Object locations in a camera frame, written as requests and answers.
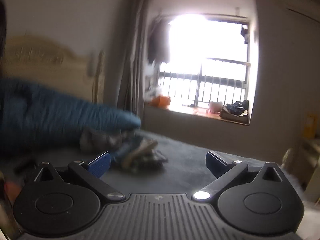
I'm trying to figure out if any dark clothes pile on bed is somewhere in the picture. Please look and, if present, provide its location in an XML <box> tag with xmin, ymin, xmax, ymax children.
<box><xmin>80</xmin><ymin>128</ymin><xmax>168</xmax><ymax>173</ymax></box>

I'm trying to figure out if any grey fleece bed blanket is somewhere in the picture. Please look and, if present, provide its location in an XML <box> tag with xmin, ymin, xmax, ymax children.
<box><xmin>15</xmin><ymin>128</ymin><xmax>306</xmax><ymax>205</ymax></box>

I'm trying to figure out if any metal window railing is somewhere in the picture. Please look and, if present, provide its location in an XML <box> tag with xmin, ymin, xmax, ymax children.
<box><xmin>158</xmin><ymin>58</ymin><xmax>251</xmax><ymax>108</ymax></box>

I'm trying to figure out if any grey window curtain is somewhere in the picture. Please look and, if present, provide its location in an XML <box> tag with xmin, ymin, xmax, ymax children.
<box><xmin>117</xmin><ymin>0</ymin><xmax>149</xmax><ymax>116</ymax></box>

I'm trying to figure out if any orange box on windowsill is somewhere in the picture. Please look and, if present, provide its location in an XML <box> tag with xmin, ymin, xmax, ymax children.
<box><xmin>149</xmin><ymin>95</ymin><xmax>171</xmax><ymax>108</ymax></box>

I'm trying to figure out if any cream carved wooden headboard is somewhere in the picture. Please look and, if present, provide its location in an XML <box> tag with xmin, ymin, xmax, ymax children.
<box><xmin>1</xmin><ymin>35</ymin><xmax>105</xmax><ymax>103</ymax></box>

